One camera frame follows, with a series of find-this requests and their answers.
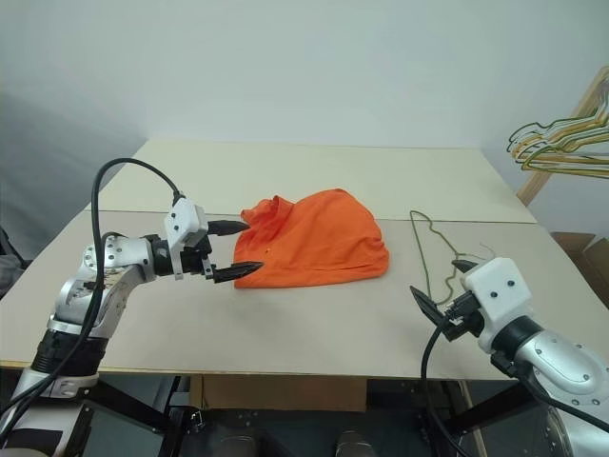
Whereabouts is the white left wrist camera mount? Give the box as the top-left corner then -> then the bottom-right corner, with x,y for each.
163,197 -> 209,282

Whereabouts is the black metal table frame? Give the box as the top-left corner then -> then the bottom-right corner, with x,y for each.
85,373 -> 529,457

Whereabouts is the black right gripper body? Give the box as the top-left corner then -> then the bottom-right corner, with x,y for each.
440,289 -> 484,342

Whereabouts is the wooden clothes rack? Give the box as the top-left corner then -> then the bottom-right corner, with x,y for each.
516,65 -> 609,209

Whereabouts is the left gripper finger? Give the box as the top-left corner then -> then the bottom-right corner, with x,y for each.
212,261 -> 265,286
207,219 -> 252,238

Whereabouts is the orange cloth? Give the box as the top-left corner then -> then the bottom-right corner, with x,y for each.
232,189 -> 391,290

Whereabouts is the open cardboard box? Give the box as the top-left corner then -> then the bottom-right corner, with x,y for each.
550,230 -> 609,326

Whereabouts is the olive wire hanger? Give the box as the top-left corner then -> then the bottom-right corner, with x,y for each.
409,209 -> 497,307

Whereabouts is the dark fabric object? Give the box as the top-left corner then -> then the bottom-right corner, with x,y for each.
0,227 -> 35,300

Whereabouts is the dark rounded shape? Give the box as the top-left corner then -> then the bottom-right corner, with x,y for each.
334,429 -> 378,457
215,420 -> 262,457

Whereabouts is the flat cardboard sheet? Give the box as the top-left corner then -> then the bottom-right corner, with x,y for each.
188,374 -> 368,412

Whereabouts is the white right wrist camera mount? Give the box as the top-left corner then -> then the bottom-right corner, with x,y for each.
460,257 -> 534,354

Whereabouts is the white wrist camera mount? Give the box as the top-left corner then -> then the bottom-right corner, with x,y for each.
460,257 -> 534,354
163,197 -> 209,282

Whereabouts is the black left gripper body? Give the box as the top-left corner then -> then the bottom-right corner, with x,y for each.
182,219 -> 216,283

